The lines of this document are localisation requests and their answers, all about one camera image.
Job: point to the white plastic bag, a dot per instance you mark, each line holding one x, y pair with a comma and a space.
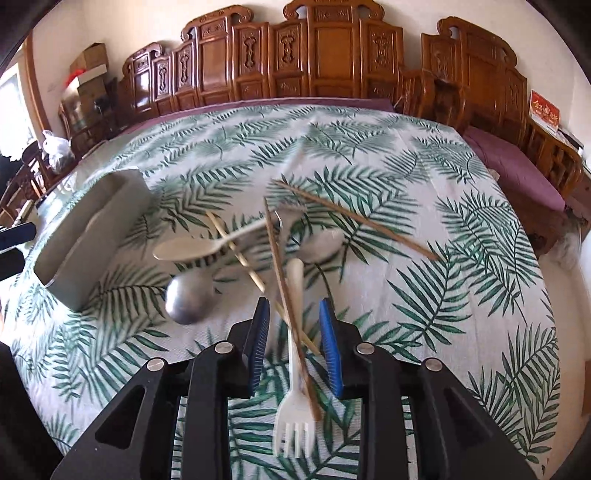
57, 152

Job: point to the cardboard box with red flap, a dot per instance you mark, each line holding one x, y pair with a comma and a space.
92, 90

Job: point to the small metal spoon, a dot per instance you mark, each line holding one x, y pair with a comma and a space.
323, 244

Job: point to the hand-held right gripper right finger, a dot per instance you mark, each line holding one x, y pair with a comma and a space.
330, 350

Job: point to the light bamboo chopstick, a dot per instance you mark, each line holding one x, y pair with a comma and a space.
304, 337
235, 251

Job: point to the long carved wooden bench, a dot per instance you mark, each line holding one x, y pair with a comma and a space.
332, 55

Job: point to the wooden chair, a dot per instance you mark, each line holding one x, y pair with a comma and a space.
27, 180

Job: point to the open cardboard box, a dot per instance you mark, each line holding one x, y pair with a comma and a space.
90, 57

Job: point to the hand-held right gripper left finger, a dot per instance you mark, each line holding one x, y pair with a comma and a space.
259, 346

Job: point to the dark brown chopstick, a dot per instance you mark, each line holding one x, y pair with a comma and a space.
360, 221
305, 364

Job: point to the short carved wooden bench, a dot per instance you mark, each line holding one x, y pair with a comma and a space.
480, 69

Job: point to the cream plastic spoon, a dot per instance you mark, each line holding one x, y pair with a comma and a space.
184, 249

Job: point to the leaf print tablecloth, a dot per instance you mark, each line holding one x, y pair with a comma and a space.
392, 323

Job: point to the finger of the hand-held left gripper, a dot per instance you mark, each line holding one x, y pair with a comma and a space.
9, 265
14, 235

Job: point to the red desk calendar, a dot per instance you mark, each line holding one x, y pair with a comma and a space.
545, 110

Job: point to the long purple seat cushion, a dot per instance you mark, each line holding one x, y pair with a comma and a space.
323, 100

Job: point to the grey rectangular utensil container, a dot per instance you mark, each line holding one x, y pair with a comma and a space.
106, 230

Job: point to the short purple seat cushion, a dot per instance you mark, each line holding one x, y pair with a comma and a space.
512, 166

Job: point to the white plastic fork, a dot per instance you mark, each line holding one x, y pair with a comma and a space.
293, 424

